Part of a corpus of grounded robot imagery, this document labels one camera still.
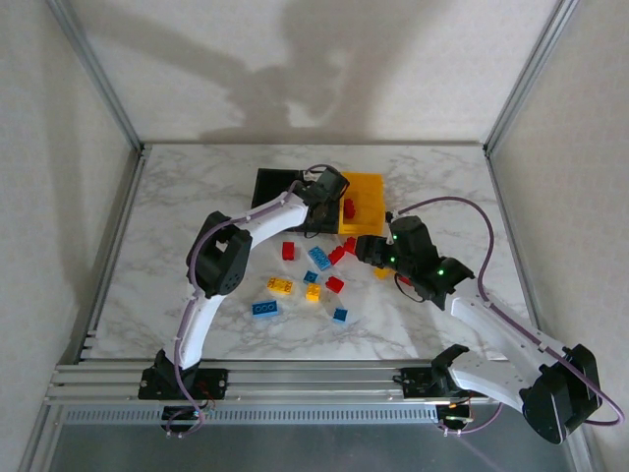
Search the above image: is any grey metal panel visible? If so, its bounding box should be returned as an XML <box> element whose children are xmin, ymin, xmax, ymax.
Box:
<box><xmin>48</xmin><ymin>422</ymin><xmax>576</xmax><ymax>472</ymax></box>

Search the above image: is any black container with blue bricks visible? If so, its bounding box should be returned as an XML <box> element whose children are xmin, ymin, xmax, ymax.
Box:
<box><xmin>294</xmin><ymin>169</ymin><xmax>343</xmax><ymax>237</ymax></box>

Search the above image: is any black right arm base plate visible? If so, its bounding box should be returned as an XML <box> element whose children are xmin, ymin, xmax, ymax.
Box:
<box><xmin>400</xmin><ymin>366</ymin><xmax>446</xmax><ymax>398</ymax></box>

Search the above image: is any grey slotted cable duct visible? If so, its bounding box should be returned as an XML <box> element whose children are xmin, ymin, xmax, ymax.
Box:
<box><xmin>63</xmin><ymin>405</ymin><xmax>438</xmax><ymax>425</ymax></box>

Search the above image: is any long blue lego brick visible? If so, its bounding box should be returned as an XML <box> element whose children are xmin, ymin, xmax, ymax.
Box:
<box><xmin>308</xmin><ymin>247</ymin><xmax>333</xmax><ymax>271</ymax></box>

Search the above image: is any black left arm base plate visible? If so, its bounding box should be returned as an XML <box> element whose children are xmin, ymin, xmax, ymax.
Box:
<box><xmin>139</xmin><ymin>366</ymin><xmax>230</xmax><ymax>400</ymax></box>

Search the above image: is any aluminium frame post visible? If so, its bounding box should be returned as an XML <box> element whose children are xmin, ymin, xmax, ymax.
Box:
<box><xmin>484</xmin><ymin>0</ymin><xmax>581</xmax><ymax>153</ymax></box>
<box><xmin>46</xmin><ymin>0</ymin><xmax>144</xmax><ymax>153</ymax></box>

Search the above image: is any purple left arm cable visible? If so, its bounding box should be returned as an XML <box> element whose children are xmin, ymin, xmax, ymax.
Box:
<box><xmin>164</xmin><ymin>163</ymin><xmax>341</xmax><ymax>442</ymax></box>

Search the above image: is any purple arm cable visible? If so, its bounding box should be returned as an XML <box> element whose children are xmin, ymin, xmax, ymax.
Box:
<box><xmin>164</xmin><ymin>163</ymin><xmax>341</xmax><ymax>442</ymax></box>
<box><xmin>392</xmin><ymin>195</ymin><xmax>628</xmax><ymax>439</ymax></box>

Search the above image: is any aluminium side rail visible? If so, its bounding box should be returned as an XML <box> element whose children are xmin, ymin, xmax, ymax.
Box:
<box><xmin>73</xmin><ymin>145</ymin><xmax>151</xmax><ymax>365</ymax></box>
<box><xmin>484</xmin><ymin>145</ymin><xmax>544</xmax><ymax>340</ymax></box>

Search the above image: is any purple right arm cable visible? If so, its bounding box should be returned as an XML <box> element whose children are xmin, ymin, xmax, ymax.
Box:
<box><xmin>392</xmin><ymin>195</ymin><xmax>628</xmax><ymax>439</ymax></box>

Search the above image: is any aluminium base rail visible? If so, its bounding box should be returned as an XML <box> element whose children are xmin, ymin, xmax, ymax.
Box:
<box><xmin>46</xmin><ymin>361</ymin><xmax>500</xmax><ymax>407</ymax></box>

